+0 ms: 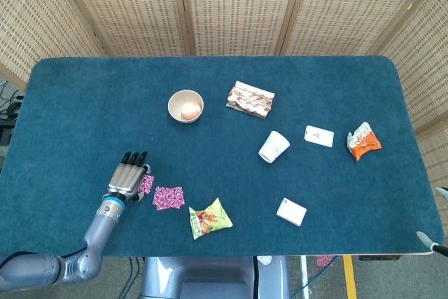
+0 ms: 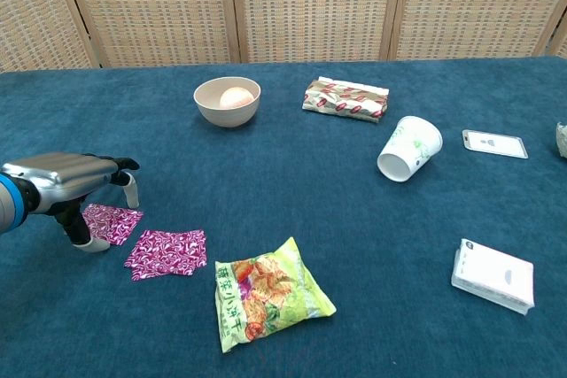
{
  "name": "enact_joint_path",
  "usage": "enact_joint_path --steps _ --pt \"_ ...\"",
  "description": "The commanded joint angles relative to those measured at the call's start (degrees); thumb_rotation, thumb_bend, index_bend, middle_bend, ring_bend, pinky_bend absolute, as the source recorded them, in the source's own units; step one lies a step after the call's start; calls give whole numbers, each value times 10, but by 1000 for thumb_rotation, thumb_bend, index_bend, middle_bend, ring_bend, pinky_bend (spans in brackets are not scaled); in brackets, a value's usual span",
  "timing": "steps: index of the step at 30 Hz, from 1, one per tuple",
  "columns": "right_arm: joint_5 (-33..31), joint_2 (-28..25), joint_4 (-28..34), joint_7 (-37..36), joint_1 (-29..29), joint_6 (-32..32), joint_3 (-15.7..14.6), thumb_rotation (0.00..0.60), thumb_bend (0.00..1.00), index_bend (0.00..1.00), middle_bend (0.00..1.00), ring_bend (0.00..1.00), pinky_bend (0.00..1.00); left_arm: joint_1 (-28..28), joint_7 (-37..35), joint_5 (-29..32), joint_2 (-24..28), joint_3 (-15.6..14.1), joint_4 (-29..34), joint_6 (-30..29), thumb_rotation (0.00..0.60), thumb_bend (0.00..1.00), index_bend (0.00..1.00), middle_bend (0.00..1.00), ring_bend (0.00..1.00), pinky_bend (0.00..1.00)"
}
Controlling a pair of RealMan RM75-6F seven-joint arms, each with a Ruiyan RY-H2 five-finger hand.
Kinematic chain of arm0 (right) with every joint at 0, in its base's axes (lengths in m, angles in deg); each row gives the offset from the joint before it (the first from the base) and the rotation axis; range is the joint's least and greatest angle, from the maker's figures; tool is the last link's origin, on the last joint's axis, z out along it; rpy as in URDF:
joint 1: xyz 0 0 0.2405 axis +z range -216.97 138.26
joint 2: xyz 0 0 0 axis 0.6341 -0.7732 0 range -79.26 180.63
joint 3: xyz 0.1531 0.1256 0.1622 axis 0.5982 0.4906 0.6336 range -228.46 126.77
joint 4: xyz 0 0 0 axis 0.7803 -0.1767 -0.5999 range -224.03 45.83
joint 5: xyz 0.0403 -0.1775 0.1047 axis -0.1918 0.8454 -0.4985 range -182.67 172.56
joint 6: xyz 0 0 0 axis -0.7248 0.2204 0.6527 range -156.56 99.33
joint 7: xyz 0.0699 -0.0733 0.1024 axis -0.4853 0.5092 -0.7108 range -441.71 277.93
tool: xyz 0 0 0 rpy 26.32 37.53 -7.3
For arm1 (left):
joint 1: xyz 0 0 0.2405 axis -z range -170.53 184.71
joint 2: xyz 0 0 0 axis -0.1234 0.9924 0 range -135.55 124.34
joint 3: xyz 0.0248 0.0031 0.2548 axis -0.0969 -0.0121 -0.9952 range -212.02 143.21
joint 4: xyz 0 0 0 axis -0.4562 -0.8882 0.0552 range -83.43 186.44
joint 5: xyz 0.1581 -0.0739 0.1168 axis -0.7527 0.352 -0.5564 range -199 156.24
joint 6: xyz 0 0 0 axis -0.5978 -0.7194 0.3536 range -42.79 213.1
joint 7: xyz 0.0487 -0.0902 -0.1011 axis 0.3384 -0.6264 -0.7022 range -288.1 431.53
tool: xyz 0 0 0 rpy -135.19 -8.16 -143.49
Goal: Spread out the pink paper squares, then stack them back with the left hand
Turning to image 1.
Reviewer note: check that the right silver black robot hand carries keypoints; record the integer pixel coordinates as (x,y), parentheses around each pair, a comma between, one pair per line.
(441,247)

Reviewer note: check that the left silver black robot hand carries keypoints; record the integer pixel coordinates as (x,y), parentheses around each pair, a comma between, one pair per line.
(126,180)

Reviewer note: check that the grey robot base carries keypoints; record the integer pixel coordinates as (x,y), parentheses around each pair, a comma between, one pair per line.
(210,278)

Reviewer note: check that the blue table cloth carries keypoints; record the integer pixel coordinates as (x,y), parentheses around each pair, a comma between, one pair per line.
(105,103)

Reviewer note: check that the yellow green snack bag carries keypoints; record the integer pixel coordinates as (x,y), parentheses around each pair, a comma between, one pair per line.
(210,218)

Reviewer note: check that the beige bowl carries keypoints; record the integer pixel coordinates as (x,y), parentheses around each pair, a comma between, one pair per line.
(175,101)

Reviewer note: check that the pale orange egg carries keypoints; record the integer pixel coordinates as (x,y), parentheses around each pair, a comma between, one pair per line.
(189,110)

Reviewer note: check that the yellow floor tape strip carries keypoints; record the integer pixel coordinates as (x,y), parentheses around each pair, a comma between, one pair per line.
(350,278)

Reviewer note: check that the black box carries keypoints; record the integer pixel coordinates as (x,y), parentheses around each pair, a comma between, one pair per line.
(5,132)

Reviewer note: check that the crumpled orange white snack bag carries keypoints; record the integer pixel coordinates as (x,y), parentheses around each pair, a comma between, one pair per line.
(364,141)

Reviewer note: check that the brown red printed wrapped packet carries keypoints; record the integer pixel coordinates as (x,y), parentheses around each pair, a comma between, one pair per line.
(250,103)

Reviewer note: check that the white green printed paper cup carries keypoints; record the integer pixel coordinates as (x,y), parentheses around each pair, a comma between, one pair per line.
(273,146)

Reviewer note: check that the white tissue pack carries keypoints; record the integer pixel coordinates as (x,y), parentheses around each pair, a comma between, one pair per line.
(291,211)

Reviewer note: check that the woven wooden folding screen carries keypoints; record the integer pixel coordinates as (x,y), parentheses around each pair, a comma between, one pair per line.
(238,5)

